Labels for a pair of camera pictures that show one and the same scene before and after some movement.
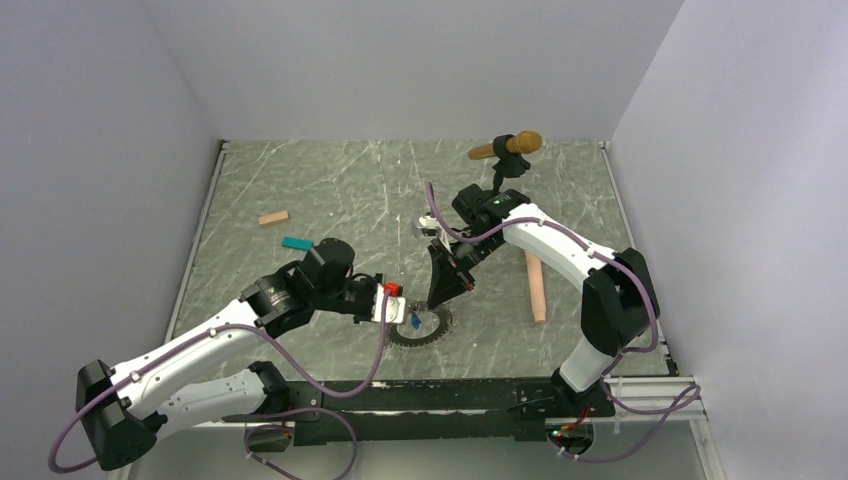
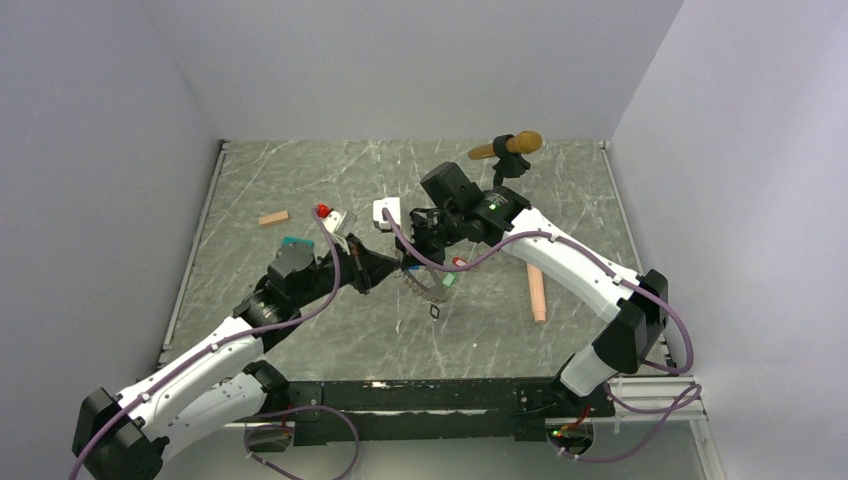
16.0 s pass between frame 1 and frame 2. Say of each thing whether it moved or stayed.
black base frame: stayed
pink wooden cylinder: stayed
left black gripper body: moved
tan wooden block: stayed
